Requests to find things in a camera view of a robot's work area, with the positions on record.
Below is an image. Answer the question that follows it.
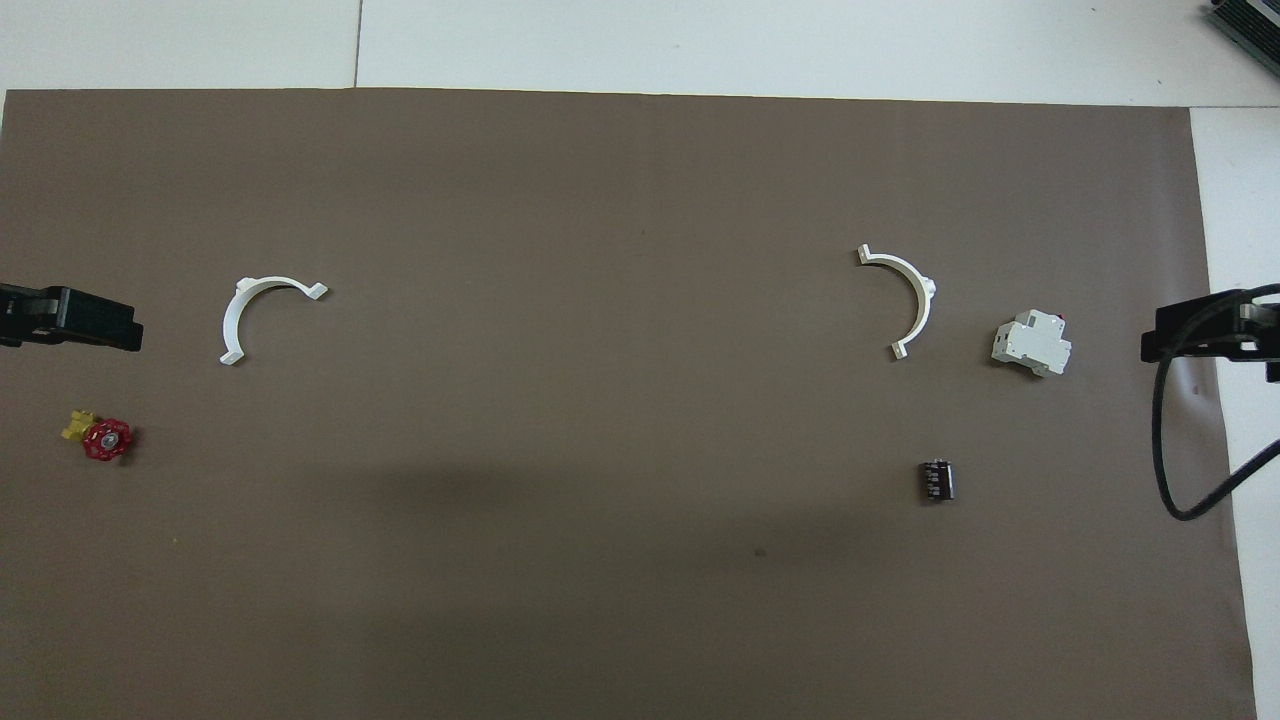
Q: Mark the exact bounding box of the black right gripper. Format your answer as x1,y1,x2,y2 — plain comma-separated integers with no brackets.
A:
1142,285,1280,383

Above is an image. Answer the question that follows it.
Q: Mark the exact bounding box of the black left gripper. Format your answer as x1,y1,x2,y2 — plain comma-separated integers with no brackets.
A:
0,285,144,353

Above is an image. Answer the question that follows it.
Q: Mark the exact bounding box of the white half pipe clamp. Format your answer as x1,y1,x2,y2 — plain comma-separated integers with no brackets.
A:
219,276,330,367

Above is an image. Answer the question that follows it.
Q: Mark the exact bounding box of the white half clamp with nub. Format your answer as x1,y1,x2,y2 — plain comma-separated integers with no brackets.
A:
857,244,938,360

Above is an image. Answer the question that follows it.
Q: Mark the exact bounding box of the red and yellow valve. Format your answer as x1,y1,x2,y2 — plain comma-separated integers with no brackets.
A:
61,408,134,463

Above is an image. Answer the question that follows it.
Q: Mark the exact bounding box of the white circuit breaker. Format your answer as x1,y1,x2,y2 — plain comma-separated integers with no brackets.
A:
990,309,1073,378

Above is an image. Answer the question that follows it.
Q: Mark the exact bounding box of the grey ribbed device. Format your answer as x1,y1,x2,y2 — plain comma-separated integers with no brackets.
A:
1204,0,1280,53

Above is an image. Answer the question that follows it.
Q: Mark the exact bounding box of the brown table mat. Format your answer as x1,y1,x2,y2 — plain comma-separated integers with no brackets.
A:
0,88,1259,720

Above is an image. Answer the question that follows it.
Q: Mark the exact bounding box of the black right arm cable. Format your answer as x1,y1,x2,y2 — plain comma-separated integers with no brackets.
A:
1151,283,1280,522

